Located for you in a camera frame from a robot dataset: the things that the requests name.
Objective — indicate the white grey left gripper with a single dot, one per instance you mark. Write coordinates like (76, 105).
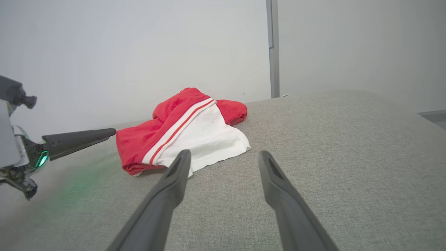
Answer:
(8, 146)

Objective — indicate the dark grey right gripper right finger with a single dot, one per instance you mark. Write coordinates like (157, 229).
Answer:
(289, 209)

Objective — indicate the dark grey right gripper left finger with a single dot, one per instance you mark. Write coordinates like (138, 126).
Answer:
(163, 205)

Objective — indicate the red and white jersey garment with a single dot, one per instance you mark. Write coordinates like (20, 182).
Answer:
(195, 136)

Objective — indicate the grey fabric sofa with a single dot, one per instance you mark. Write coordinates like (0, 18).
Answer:
(331, 157)

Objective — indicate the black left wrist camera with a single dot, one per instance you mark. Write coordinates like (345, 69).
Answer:
(14, 92)

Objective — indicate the grey wall partition post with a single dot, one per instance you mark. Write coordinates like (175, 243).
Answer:
(274, 52)

